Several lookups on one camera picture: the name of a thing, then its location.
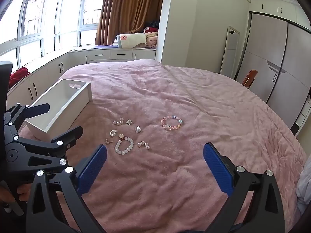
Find person's left hand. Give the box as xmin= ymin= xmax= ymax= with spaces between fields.
xmin=0 ymin=182 xmax=31 ymax=210

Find colourful bead bracelet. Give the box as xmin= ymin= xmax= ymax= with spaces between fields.
xmin=161 ymin=116 xmax=184 ymax=131

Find pile of clothes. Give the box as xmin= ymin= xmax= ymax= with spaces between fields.
xmin=143 ymin=26 xmax=159 ymax=49

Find white rectangular storage box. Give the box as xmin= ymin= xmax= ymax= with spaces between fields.
xmin=24 ymin=79 xmax=93 ymax=141

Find white bead bracelet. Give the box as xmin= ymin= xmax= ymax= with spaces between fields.
xmin=115 ymin=134 xmax=135 ymax=155

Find white window seat cabinets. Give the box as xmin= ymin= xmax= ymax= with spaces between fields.
xmin=6 ymin=48 xmax=156 ymax=117

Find brown curtain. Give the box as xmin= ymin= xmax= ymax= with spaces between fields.
xmin=94 ymin=0 xmax=167 ymax=46

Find white open shelf unit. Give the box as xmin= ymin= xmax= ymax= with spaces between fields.
xmin=290 ymin=96 xmax=311 ymax=137

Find bay window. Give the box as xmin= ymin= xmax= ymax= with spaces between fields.
xmin=0 ymin=0 xmax=108 ymax=74

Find folded cream flower blanket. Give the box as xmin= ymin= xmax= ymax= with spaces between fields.
xmin=116 ymin=33 xmax=148 ymax=49

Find orange chair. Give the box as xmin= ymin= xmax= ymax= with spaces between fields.
xmin=241 ymin=70 xmax=258 ymax=89

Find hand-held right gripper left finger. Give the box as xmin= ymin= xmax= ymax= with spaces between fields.
xmin=25 ymin=144 xmax=108 ymax=233

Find red cloth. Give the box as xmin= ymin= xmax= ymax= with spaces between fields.
xmin=9 ymin=67 xmax=31 ymax=87

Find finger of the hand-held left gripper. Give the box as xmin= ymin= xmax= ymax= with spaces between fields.
xmin=13 ymin=125 xmax=84 ymax=167
xmin=4 ymin=103 xmax=51 ymax=129

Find white sheer cloth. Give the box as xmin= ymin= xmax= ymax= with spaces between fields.
xmin=296 ymin=164 xmax=311 ymax=213

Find white framed mirror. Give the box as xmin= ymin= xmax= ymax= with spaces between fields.
xmin=220 ymin=25 xmax=240 ymax=78

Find pink bed blanket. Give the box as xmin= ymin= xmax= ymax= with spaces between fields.
xmin=18 ymin=58 xmax=308 ymax=233

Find white overhead cabinets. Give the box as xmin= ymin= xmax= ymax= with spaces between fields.
xmin=250 ymin=0 xmax=311 ymax=31

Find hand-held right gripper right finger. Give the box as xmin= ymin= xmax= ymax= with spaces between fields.
xmin=203 ymin=142 xmax=286 ymax=233

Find purple window seat cushion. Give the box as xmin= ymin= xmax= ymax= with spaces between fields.
xmin=93 ymin=44 xmax=156 ymax=51

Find grey sliding door wardrobe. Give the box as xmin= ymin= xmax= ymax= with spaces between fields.
xmin=236 ymin=11 xmax=311 ymax=130

